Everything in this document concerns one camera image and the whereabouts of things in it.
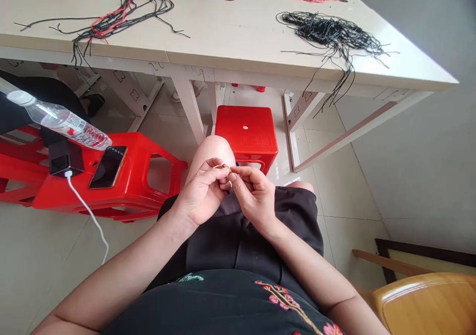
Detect white charging cable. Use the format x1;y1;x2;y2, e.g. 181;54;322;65
63;170;111;267

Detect pile of black cords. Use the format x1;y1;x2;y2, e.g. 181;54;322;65
276;11;401;119

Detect clear plastic water bottle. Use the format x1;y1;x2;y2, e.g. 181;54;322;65
6;90;113;151

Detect person's body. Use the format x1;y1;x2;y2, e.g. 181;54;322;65
102;269;391;335

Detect black power bank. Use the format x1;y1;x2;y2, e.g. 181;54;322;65
48;139;85;176

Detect person's right hand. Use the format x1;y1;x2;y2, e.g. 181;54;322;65
227;165;278;232

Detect person's left hand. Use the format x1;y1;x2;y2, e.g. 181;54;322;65
178;157;232;227

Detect wooden chair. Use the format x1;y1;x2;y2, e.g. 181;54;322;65
351;248;476;335

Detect bundle of black and red cords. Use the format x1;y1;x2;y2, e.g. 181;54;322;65
14;0;191;69

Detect red plastic stool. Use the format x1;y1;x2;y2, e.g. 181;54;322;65
31;132;188;224
215;105;279;176
0;125;51;206

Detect beige work table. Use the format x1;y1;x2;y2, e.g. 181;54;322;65
0;0;460;174

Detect person's legs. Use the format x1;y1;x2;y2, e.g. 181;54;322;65
143;134;324;295

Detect black smartphone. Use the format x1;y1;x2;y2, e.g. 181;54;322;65
88;145;128;190

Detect dark framed board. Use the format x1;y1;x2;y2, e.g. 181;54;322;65
374;238;476;284

